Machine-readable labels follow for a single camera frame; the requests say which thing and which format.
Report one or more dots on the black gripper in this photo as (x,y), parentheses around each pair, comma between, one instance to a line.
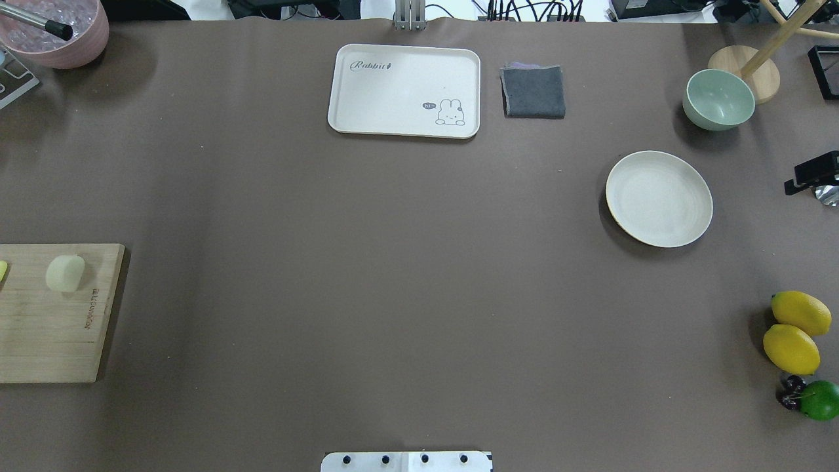
(815,173)

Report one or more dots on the cream round plate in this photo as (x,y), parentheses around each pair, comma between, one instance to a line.
(659,199)

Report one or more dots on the cream rabbit tray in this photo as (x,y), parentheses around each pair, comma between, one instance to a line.
(402,90)

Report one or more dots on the white steamed bun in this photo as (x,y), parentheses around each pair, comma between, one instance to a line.
(64,273)

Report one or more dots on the steel scoop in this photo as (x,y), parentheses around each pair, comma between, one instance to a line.
(828,195)

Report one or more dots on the wooden mug tree stand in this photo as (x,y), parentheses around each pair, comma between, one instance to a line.
(756,67)

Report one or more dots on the mint green bowl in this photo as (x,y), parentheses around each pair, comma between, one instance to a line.
(717,100)

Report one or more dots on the yellow lemon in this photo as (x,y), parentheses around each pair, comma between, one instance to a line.
(800,309)
(791,349)

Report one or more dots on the dark cherries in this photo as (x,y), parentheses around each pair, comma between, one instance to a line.
(791,388)

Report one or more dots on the green lime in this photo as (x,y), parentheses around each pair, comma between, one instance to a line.
(819,401)

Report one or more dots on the grey folded cloth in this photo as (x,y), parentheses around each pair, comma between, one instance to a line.
(531,91)

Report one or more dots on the pink bowl of ice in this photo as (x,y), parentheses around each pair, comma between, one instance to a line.
(90,33)

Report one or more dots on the bamboo cutting board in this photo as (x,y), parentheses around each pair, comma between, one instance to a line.
(50,337)

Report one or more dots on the aluminium frame post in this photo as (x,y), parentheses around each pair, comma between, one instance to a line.
(409,15)

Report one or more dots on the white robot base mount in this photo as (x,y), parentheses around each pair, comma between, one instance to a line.
(435,460)

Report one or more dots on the steel ice scoop handle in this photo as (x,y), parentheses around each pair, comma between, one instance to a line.
(57,29)

